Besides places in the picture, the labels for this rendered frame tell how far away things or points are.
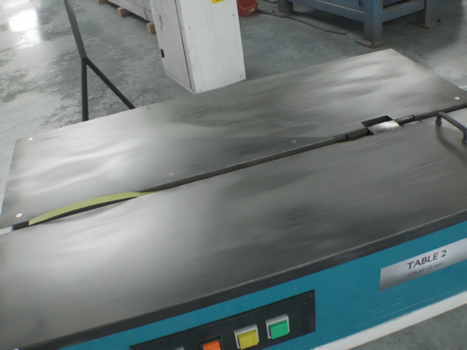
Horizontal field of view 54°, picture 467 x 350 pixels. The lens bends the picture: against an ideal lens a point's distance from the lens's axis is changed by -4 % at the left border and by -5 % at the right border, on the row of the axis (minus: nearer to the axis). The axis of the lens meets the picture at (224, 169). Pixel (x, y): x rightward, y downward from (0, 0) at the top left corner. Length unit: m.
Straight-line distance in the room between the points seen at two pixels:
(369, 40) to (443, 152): 2.59
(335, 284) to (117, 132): 0.53
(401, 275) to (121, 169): 0.49
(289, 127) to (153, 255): 0.37
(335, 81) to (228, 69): 1.84
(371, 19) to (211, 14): 1.14
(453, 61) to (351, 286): 2.55
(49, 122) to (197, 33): 1.03
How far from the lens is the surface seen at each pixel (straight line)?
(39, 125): 2.98
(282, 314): 0.66
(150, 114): 1.01
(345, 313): 0.72
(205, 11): 2.69
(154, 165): 0.83
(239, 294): 0.60
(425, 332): 1.48
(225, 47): 2.80
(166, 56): 3.06
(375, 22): 3.32
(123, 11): 4.91
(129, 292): 0.61
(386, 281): 0.71
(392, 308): 0.77
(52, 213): 0.78
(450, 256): 0.76
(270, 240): 0.64
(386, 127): 0.87
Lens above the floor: 1.17
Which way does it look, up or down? 34 degrees down
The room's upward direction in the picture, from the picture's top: 9 degrees counter-clockwise
